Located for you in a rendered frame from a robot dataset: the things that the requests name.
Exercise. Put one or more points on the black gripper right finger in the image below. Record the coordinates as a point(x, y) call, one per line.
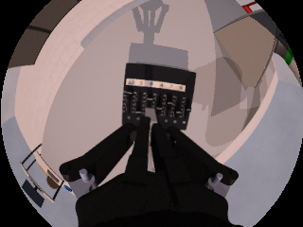
point(197, 164)

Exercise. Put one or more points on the black lighting desk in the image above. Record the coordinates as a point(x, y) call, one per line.
point(168, 90)

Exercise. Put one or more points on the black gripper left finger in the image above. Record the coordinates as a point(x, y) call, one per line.
point(85, 173)

